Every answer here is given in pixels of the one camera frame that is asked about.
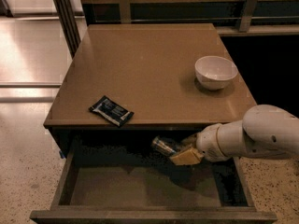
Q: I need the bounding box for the metal frame post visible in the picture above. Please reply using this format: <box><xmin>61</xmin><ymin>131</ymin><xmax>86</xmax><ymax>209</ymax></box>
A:
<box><xmin>53</xmin><ymin>0</ymin><xmax>80</xmax><ymax>57</ymax></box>

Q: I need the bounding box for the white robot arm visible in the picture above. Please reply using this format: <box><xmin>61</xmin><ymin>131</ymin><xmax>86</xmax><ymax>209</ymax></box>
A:
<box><xmin>170</xmin><ymin>105</ymin><xmax>299</xmax><ymax>165</ymax></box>

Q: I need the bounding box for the wooden back rail shelf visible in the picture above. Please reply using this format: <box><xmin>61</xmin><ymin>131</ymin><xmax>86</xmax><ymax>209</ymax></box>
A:
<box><xmin>81</xmin><ymin>0</ymin><xmax>299</xmax><ymax>36</ymax></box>

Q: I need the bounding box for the white ceramic bowl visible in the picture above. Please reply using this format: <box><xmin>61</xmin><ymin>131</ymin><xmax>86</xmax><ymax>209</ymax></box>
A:
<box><xmin>194</xmin><ymin>56</ymin><xmax>238</xmax><ymax>91</ymax></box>

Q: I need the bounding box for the silver blue redbull can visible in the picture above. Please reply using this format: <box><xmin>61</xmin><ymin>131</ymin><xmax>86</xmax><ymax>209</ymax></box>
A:
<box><xmin>151</xmin><ymin>136</ymin><xmax>181</xmax><ymax>157</ymax></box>

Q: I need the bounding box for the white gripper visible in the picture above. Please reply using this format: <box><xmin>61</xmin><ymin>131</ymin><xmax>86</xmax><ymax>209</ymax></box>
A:
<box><xmin>170</xmin><ymin>123</ymin><xmax>232</xmax><ymax>166</ymax></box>

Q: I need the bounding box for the open top drawer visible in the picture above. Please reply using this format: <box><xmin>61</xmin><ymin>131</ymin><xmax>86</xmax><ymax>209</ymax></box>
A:
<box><xmin>30</xmin><ymin>140</ymin><xmax>277</xmax><ymax>224</ymax></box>

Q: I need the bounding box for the black snack packet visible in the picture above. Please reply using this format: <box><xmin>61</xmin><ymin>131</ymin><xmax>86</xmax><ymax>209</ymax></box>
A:
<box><xmin>89</xmin><ymin>95</ymin><xmax>134</xmax><ymax>127</ymax></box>

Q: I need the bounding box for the brown wooden cabinet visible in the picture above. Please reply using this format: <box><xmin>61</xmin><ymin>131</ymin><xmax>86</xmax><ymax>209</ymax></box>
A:
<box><xmin>43</xmin><ymin>22</ymin><xmax>258</xmax><ymax>157</ymax></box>

